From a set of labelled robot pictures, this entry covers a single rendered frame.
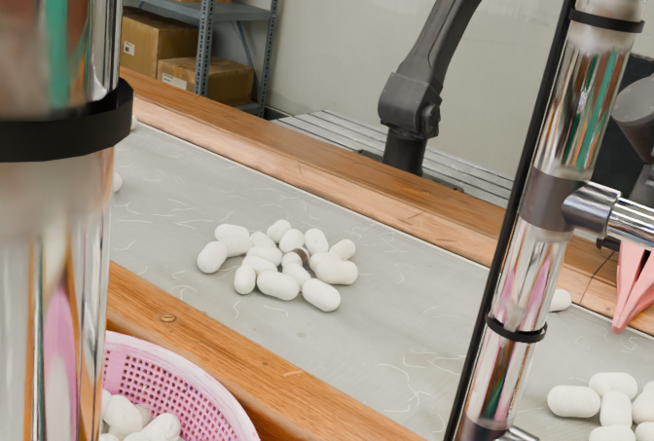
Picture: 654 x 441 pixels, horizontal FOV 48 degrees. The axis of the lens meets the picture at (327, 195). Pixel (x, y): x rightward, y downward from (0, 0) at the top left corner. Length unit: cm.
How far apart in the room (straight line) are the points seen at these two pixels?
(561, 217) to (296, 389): 24
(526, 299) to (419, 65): 81
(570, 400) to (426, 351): 11
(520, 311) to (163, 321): 29
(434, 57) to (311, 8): 218
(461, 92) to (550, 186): 258
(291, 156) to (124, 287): 37
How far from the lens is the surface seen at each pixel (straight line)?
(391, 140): 111
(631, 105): 72
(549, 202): 30
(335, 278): 64
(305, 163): 87
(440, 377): 57
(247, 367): 49
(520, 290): 31
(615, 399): 58
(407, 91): 108
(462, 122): 288
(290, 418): 46
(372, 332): 60
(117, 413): 49
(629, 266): 68
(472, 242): 77
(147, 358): 50
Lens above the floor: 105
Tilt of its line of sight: 22 degrees down
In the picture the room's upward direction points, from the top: 10 degrees clockwise
